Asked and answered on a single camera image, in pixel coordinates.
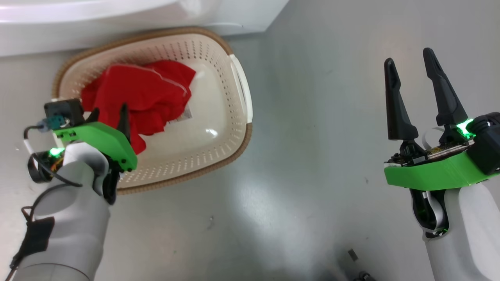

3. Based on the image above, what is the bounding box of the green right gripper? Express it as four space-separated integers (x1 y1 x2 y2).
384 48 500 192

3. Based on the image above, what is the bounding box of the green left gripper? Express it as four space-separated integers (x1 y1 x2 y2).
53 103 138 172

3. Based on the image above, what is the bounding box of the red garment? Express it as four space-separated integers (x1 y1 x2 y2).
81 60 196 155

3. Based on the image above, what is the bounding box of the white printed basket label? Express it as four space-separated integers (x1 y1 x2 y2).
166 105 195 123

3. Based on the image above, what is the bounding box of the white washing machine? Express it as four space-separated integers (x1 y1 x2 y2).
0 0 289 57

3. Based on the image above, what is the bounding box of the beige perforated laundry basket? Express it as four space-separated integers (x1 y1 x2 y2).
52 27 254 196

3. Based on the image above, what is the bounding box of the black camera cable teal connector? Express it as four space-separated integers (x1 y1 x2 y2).
23 116 70 155

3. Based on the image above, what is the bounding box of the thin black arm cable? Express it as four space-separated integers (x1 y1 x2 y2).
31 154 83 188

